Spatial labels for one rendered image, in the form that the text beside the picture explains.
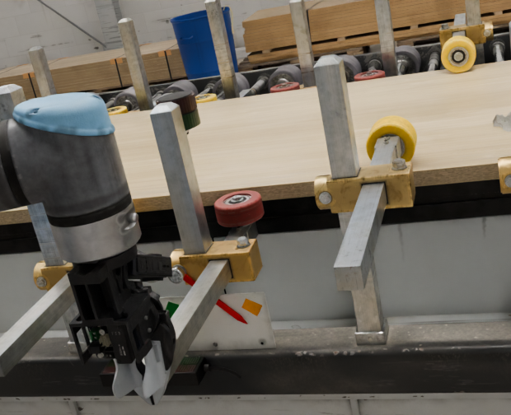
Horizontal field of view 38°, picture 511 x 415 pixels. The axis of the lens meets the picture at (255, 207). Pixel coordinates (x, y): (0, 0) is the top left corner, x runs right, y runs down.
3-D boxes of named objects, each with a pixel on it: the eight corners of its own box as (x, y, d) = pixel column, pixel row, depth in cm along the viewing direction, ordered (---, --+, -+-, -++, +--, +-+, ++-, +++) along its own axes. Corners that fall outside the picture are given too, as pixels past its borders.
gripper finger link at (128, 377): (114, 428, 87) (93, 361, 84) (135, 397, 92) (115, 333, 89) (139, 428, 86) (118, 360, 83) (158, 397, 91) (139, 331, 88)
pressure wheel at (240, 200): (266, 268, 124) (253, 203, 120) (221, 270, 126) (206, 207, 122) (278, 246, 131) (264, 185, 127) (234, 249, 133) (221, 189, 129)
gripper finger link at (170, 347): (141, 372, 88) (122, 307, 85) (147, 363, 90) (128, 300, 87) (178, 371, 87) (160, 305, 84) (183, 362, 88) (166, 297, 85)
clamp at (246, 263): (255, 282, 114) (248, 251, 113) (174, 286, 119) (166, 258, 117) (264, 264, 119) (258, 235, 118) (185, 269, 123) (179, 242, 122)
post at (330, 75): (386, 366, 115) (337, 57, 99) (363, 366, 116) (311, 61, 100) (389, 353, 118) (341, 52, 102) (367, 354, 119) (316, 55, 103)
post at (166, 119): (237, 386, 124) (170, 105, 107) (217, 386, 125) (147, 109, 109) (243, 374, 127) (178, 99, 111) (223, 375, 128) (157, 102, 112)
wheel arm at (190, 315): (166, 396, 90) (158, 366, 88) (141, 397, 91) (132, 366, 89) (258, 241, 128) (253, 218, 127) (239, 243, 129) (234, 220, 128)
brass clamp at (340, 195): (413, 208, 103) (409, 174, 101) (316, 216, 107) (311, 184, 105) (416, 192, 108) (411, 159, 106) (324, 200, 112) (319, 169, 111)
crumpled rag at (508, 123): (546, 123, 132) (545, 110, 131) (512, 133, 130) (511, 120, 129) (516, 114, 140) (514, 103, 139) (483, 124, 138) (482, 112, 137)
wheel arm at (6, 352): (7, 382, 101) (-3, 355, 99) (-14, 382, 102) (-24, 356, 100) (135, 243, 139) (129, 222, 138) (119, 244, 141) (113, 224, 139)
